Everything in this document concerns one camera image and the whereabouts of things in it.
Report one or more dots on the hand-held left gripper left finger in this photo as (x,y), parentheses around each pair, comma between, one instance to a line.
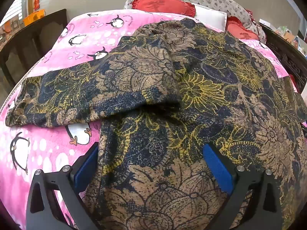
(86,167)

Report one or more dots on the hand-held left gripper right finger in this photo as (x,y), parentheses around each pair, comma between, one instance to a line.
(217,165)

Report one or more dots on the dark floral patterned garment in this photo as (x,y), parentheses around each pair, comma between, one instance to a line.
(203,88)

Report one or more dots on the pink penguin print blanket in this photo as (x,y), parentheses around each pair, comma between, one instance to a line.
(36,172)

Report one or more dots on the dark carved wooden cabinet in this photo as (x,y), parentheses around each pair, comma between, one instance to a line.
(287,60)

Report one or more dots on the red ruffled heart pillow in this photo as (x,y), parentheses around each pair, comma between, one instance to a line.
(163,6)
(242,32)

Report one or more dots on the dark wooden table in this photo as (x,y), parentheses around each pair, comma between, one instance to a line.
(24,40)

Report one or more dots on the white pillow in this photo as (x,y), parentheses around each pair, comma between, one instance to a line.
(213,16)

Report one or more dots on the assorted household clutter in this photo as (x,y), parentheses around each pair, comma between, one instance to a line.
(286,32)

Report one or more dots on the latticed glass door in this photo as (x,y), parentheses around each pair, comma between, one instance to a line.
(14,9)

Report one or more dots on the red wall sign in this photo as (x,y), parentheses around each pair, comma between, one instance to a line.
(36,2)

